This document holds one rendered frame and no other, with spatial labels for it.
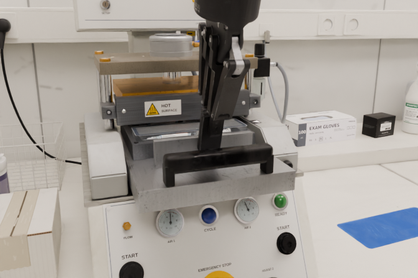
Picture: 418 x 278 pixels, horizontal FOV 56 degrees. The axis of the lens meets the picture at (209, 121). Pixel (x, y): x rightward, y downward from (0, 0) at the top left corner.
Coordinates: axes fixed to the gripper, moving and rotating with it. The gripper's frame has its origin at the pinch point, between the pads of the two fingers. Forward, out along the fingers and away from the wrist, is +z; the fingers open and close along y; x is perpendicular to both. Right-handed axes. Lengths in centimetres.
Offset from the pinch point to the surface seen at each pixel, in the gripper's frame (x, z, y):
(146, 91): -6.6, 1.5, -14.3
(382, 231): 40.2, 28.7, 1.5
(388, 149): 70, 36, -30
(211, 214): 0.1, 11.9, 4.6
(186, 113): -0.3, 4.3, -11.1
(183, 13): 5.1, -3.3, -38.4
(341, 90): 75, 35, -64
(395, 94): 99, 37, -62
